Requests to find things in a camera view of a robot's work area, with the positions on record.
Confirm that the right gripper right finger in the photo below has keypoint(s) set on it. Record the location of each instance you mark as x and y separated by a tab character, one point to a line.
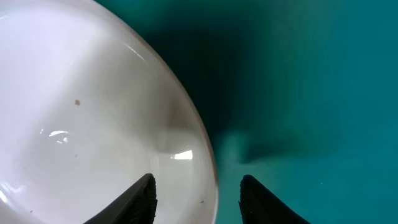
258	205

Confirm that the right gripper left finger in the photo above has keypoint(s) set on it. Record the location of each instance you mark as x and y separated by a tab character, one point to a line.
137	205

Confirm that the large white plate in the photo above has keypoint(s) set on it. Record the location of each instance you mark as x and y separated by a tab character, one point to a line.
88	108

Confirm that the teal plastic tray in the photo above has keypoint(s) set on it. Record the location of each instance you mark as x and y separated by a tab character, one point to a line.
300	94

